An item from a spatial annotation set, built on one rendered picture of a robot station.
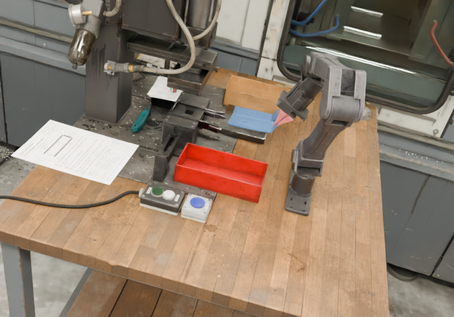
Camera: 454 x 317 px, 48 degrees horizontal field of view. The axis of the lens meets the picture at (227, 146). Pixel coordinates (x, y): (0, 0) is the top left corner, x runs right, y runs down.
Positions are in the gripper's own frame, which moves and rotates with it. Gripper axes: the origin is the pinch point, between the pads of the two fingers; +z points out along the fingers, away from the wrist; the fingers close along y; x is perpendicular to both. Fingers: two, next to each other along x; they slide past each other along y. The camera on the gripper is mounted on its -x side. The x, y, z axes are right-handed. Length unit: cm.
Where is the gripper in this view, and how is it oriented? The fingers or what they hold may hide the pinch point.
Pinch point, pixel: (275, 124)
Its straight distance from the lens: 158.9
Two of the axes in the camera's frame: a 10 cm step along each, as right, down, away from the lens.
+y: -7.8, -6.1, -1.2
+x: -2.5, 4.8, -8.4
